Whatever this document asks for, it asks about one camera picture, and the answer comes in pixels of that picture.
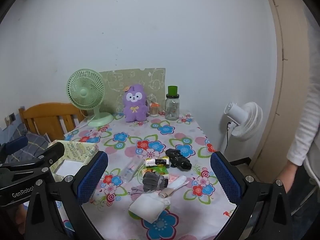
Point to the beige door frame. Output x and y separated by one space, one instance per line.
277 92

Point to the blue plaid bedding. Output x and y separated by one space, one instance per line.
37 142

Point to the cotton swab jar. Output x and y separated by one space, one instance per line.
154 111

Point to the purple plush toy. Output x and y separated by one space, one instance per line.
135 110

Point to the floral tablecloth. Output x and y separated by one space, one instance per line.
175 135

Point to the white towel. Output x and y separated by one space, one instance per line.
147 206

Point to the wooden headboard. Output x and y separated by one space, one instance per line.
50 115

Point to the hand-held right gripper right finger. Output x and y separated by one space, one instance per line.
225 180

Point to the black umbrella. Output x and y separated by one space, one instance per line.
178 158

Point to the cream patterned storage box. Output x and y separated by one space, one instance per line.
80 148

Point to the another person's forearm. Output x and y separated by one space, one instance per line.
305 117

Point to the green patterned board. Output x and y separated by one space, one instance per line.
140 80

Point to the clear plastic bag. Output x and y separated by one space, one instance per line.
131 170

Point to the glass jar with green lid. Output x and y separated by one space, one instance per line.
172 110

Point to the white floor fan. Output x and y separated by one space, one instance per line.
246 120

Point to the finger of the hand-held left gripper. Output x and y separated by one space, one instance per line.
30 165
15 145

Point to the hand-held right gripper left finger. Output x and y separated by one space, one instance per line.
92 177

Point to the grey knit glove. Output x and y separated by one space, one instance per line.
153 181

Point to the yellow cartoon tissue packet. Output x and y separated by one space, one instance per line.
157 162

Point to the green desk fan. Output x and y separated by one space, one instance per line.
85 90

